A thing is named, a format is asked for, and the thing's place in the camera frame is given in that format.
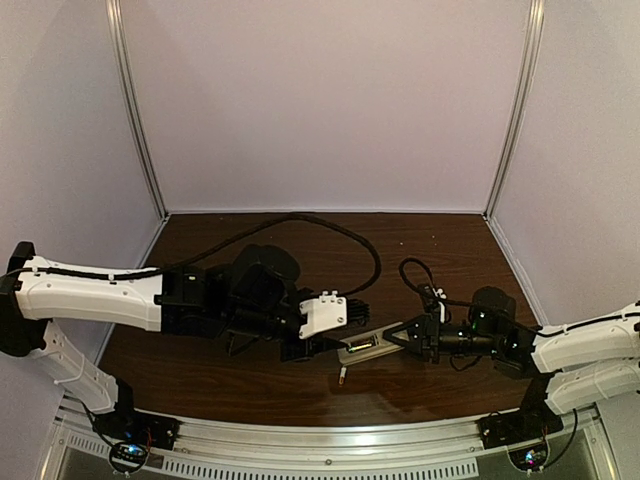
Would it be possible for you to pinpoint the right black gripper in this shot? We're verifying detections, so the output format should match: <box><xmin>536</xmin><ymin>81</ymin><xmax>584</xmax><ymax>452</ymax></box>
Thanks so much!
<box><xmin>383</xmin><ymin>314</ymin><xmax>502</xmax><ymax>367</ymax></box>

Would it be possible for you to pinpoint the white remote control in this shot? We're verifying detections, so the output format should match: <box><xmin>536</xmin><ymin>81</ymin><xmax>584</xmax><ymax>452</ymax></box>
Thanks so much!
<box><xmin>337</xmin><ymin>322</ymin><xmax>403</xmax><ymax>366</ymax></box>

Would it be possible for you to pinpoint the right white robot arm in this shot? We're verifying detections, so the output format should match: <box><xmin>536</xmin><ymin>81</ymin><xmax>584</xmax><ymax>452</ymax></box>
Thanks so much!
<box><xmin>383</xmin><ymin>286</ymin><xmax>639</xmax><ymax>442</ymax></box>

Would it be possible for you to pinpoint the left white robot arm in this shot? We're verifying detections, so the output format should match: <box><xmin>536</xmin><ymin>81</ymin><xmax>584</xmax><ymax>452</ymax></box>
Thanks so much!
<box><xmin>1</xmin><ymin>242</ymin><xmax>368</xmax><ymax>444</ymax></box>

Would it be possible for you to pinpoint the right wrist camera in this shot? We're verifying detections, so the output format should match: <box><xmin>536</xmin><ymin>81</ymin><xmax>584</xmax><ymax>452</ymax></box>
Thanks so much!
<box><xmin>420</xmin><ymin>285</ymin><xmax>448</xmax><ymax>324</ymax></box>

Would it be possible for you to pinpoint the right black cable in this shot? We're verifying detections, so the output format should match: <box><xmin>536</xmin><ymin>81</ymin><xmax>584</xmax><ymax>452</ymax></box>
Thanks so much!
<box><xmin>398</xmin><ymin>258</ymin><xmax>476</xmax><ymax>309</ymax></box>

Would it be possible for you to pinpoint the black cable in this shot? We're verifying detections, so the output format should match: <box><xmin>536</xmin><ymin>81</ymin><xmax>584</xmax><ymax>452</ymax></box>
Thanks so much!
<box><xmin>9</xmin><ymin>212</ymin><xmax>382</xmax><ymax>296</ymax></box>
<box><xmin>398</xmin><ymin>258</ymin><xmax>476</xmax><ymax>309</ymax></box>

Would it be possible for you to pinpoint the aluminium front rail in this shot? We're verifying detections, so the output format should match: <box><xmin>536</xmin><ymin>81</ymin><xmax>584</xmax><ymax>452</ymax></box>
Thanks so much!
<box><xmin>49</xmin><ymin>407</ymin><xmax>601</xmax><ymax>464</ymax></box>

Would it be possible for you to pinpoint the white slotted cable duct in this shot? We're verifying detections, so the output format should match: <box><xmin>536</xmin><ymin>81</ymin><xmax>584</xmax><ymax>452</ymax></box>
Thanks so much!
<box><xmin>56</xmin><ymin>434</ymin><xmax>480</xmax><ymax>479</ymax></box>

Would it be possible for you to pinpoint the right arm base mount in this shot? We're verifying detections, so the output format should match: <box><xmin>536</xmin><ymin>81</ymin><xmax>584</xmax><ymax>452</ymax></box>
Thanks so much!
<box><xmin>476</xmin><ymin>407</ymin><xmax>564</xmax><ymax>449</ymax></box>

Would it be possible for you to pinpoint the left black cable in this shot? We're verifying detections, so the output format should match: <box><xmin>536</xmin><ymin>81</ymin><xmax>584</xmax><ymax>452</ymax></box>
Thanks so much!
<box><xmin>9</xmin><ymin>212</ymin><xmax>382</xmax><ymax>296</ymax></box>

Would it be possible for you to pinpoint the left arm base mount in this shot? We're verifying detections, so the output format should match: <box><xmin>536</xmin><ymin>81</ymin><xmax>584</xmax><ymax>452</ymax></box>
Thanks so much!
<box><xmin>92</xmin><ymin>410</ymin><xmax>181</xmax><ymax>451</ymax></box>

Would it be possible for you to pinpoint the right aluminium corner post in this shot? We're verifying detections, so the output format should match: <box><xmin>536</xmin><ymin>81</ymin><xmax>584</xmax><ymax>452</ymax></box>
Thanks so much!
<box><xmin>483</xmin><ymin>0</ymin><xmax>546</xmax><ymax>222</ymax></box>

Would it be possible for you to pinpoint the aluminium corner post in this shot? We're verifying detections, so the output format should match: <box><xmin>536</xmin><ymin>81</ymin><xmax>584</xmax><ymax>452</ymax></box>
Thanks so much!
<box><xmin>483</xmin><ymin>0</ymin><xmax>546</xmax><ymax>222</ymax></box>
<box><xmin>105</xmin><ymin>0</ymin><xmax>169</xmax><ymax>221</ymax></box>

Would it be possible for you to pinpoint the left aluminium corner post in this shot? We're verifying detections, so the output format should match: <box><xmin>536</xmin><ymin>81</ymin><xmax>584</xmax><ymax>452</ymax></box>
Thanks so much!
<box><xmin>105</xmin><ymin>0</ymin><xmax>169</xmax><ymax>221</ymax></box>

